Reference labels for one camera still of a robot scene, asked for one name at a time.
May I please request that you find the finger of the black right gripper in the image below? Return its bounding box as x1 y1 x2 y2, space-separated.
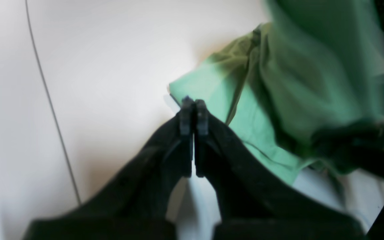
311 119 384 179

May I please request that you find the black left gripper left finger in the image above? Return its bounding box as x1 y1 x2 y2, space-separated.
24 97 194 240

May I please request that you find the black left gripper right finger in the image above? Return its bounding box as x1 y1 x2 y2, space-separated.
194 100 366 240

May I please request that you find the light green polo shirt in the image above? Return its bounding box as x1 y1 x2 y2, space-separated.
169 0 384 184

